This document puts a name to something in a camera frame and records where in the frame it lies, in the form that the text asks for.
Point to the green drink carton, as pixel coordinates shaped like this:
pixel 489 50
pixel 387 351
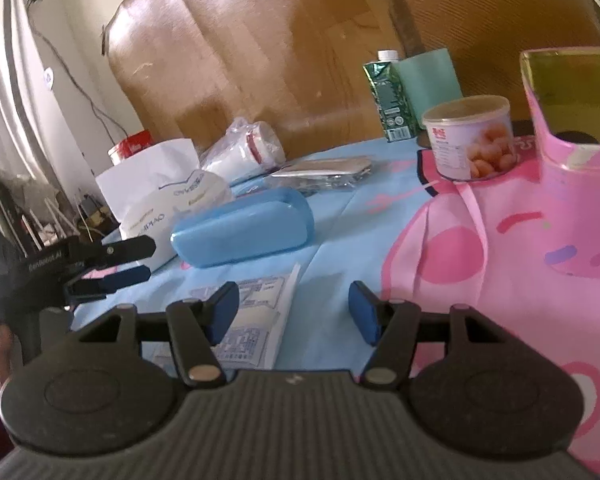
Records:
pixel 392 100

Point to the red snack box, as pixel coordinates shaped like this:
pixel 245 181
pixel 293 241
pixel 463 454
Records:
pixel 135 145

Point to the blue glasses case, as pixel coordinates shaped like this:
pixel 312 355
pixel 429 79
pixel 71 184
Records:
pixel 240 230

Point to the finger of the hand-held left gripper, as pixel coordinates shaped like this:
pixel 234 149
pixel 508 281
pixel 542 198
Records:
pixel 125 280
pixel 125 249

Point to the white printed sachet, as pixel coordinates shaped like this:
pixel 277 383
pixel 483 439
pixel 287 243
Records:
pixel 250 330

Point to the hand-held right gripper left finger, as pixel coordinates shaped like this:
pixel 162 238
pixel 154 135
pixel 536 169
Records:
pixel 222 310

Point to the plastic-wrapped white roll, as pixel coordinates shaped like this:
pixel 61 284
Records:
pixel 245 152

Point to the blue cartoon pig tablecloth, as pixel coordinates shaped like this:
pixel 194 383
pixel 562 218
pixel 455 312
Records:
pixel 340 220

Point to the white tissue pack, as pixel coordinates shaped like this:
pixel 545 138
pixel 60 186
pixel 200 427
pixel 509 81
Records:
pixel 155 195

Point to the wooden board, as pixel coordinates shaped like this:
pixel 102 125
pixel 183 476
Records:
pixel 255 50

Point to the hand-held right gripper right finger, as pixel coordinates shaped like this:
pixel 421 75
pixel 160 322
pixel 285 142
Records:
pixel 364 315

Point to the white curtain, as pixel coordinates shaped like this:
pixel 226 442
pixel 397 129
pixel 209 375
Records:
pixel 5 60

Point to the pink gift bag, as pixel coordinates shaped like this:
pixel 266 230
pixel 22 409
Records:
pixel 584 210

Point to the clear flat plastic packet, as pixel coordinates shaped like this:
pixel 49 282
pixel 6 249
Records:
pixel 325 170

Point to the pink label food can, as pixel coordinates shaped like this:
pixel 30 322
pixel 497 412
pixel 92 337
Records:
pixel 469 145

